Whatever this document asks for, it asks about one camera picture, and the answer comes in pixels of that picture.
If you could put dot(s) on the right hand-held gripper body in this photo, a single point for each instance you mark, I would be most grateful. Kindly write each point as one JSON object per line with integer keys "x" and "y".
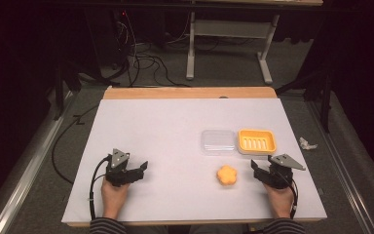
{"x": 277, "y": 175}

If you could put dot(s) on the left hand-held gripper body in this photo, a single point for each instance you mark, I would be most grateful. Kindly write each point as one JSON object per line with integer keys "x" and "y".
{"x": 120, "y": 175}

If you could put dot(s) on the yellow soap dish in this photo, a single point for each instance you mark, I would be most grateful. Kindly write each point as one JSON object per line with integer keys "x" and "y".
{"x": 257, "y": 141}

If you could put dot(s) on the orange flower-shaped soap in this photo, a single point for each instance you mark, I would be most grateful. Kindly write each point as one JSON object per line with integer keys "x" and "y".
{"x": 227, "y": 175}

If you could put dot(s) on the person's left hand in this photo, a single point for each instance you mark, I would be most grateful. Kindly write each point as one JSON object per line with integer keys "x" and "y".
{"x": 113, "y": 198}

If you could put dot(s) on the person's right hand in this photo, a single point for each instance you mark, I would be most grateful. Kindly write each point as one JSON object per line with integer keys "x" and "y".
{"x": 280, "y": 200}

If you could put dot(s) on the white table mat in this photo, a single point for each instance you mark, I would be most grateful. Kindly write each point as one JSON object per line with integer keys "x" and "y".
{"x": 168, "y": 146}

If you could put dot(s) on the crumpled white paper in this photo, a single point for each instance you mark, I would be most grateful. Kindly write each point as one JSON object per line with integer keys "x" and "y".
{"x": 306, "y": 143}

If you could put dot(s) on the clear plastic lid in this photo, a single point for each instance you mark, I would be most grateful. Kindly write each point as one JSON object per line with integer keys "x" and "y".
{"x": 218, "y": 142}

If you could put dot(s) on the black metal stand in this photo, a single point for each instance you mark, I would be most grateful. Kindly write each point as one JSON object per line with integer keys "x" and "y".
{"x": 63, "y": 81}
{"x": 321, "y": 91}

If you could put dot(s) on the silver metal floor rail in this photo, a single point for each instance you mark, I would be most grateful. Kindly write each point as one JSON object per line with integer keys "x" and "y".
{"x": 341, "y": 162}
{"x": 29, "y": 162}

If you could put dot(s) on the white metal desk frame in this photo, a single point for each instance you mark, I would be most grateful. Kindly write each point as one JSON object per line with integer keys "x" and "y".
{"x": 230, "y": 29}

